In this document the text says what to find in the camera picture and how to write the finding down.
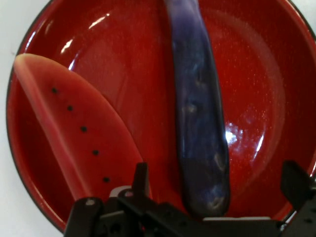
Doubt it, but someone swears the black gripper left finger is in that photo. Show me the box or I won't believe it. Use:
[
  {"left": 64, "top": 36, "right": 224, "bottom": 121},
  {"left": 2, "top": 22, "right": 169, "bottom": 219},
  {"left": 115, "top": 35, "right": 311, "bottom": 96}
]
[{"left": 63, "top": 162, "right": 203, "bottom": 237}]

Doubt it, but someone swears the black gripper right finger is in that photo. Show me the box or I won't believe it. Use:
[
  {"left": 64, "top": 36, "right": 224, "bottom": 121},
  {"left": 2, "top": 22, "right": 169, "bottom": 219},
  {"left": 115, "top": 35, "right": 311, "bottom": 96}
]
[{"left": 280, "top": 160, "right": 316, "bottom": 237}]

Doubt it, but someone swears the purple toy eggplant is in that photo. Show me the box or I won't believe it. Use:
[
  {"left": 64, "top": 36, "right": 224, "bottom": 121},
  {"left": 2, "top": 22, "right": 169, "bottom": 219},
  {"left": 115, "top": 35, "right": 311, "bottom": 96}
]
[{"left": 162, "top": 0, "right": 231, "bottom": 219}]

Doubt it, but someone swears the red toy watermelon slice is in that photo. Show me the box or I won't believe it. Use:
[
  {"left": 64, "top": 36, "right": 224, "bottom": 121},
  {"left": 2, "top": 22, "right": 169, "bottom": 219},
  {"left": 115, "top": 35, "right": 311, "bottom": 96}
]
[{"left": 13, "top": 53, "right": 152, "bottom": 202}]

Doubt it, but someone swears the red enamel plate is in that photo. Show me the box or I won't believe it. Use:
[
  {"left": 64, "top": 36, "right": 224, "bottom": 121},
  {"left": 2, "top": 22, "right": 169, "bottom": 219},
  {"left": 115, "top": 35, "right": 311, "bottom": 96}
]
[{"left": 6, "top": 0, "right": 316, "bottom": 234}]

